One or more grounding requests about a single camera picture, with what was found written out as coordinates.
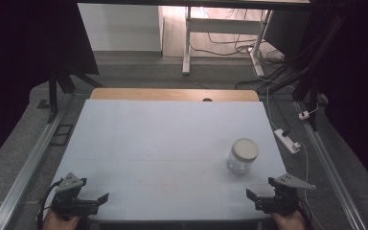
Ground pale blue table mat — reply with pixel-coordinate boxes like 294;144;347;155
46;99;288;223

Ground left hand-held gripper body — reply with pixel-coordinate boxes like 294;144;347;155
50;172;100;221

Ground black curtain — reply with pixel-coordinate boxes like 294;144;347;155
310;0;368;199
0;0;101;173

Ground white desk frame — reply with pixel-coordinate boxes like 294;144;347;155
181;6;273;78

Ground person's right hand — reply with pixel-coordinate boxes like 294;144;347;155
271;210;307;230

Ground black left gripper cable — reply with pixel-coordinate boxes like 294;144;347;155
36;178;64;230

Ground clear glass jar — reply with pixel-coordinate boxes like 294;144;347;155
226;149;256;176

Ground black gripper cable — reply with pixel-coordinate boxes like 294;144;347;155
36;178;64;230
296;199;314;230

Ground black floor bracket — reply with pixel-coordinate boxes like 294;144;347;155
49;124;75;148

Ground black floor cables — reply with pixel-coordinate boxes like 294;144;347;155
190;9;296;90

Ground thin white cable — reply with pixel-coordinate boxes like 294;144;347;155
265;85;326;230

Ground white power strip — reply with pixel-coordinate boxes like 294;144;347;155
273;128;302;155

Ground person's left hand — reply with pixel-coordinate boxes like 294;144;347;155
42;209;81;230

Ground aluminium rail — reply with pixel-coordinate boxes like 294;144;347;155
0;92;75;230
293;100;368;230

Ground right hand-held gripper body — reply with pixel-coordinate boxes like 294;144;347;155
254;172;317;217

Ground cream round jar lid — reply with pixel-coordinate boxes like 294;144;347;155
231;137;260;163

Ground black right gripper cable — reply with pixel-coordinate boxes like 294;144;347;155
296;199;314;230

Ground black metal stand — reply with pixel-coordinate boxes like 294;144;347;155
46;61;104;125
258;12;349;132

